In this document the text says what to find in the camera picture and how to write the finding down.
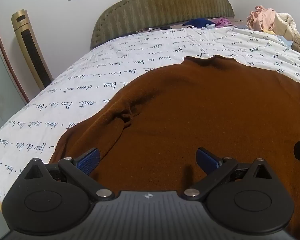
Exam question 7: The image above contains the dark blue cloth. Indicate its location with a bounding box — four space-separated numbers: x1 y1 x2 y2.
183 18 217 28

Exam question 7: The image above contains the olive padded headboard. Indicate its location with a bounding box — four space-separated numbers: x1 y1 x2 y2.
90 0 235 51

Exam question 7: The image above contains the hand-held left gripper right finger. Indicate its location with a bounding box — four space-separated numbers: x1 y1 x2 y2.
184 148 273 202

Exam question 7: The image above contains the purple cloth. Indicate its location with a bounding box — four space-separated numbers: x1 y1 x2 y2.
212 17 237 28

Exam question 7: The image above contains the gold tower air conditioner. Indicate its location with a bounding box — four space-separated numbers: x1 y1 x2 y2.
11 10 54 92

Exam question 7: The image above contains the brown knit sweater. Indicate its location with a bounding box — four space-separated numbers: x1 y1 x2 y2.
49 55 300 239

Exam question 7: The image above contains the cream padded jacket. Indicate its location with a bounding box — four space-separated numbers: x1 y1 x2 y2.
272 12 300 43

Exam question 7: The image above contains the pink clothes pile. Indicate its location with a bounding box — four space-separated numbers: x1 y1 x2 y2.
247 5 277 32

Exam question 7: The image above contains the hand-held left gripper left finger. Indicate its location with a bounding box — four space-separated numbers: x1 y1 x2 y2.
24 148 115 202

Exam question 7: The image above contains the white script-printed quilt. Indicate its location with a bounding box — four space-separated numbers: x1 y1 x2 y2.
0 26 300 203

